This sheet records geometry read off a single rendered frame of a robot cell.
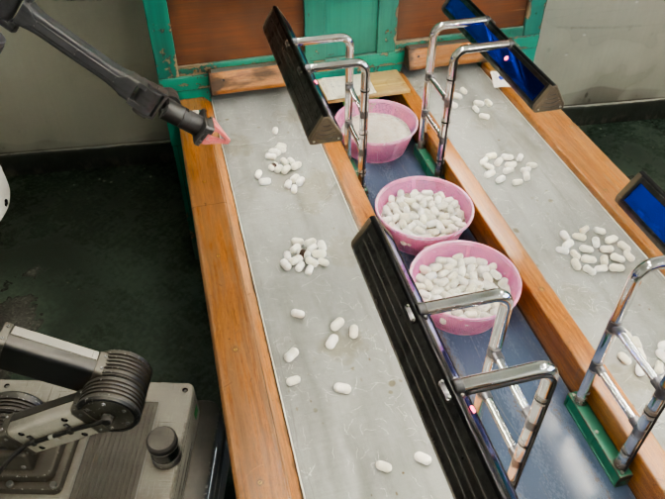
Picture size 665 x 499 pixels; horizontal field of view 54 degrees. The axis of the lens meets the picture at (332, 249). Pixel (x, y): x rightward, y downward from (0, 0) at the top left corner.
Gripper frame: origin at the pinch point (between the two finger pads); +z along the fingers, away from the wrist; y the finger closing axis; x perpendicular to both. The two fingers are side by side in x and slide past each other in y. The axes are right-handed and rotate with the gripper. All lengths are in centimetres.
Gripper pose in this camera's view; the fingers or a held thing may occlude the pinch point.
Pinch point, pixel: (227, 141)
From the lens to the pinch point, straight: 186.8
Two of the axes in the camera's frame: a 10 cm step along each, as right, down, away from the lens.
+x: -6.1, 6.7, 4.1
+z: 7.5, 3.4, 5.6
